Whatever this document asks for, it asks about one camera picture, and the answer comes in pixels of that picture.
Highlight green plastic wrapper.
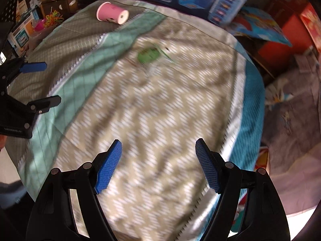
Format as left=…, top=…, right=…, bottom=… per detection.
left=137, top=46, right=176, bottom=64

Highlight plain red box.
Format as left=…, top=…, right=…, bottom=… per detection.
left=258, top=2, right=308, bottom=61

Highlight patchwork quilt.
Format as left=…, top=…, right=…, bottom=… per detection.
left=12, top=0, right=266, bottom=241

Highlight pink paper cup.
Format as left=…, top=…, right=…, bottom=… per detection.
left=97, top=2, right=129, bottom=26

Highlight colourful rubber band toy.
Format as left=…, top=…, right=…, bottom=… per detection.
left=44, top=10, right=62, bottom=27

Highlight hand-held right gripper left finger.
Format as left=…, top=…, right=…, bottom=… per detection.
left=25, top=139, right=123, bottom=241

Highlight red patterned gift bag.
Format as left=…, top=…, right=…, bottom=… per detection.
left=300, top=4, right=321, bottom=51

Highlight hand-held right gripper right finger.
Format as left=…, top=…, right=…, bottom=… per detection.
left=195, top=138, right=291, bottom=241

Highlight lilac printed blanket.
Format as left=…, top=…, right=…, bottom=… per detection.
left=261, top=53, right=321, bottom=218

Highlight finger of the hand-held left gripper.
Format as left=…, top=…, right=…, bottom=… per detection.
left=0, top=58, right=48, bottom=83
left=26, top=95, right=62, bottom=119

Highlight toy packaging boxes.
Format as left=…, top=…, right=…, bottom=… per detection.
left=7, top=12, right=35, bottom=54

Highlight colourful cartoon bag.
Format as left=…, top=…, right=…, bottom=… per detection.
left=226, top=6, right=293, bottom=47

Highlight dark wooden desk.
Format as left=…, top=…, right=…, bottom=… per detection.
left=40, top=0, right=101, bottom=22

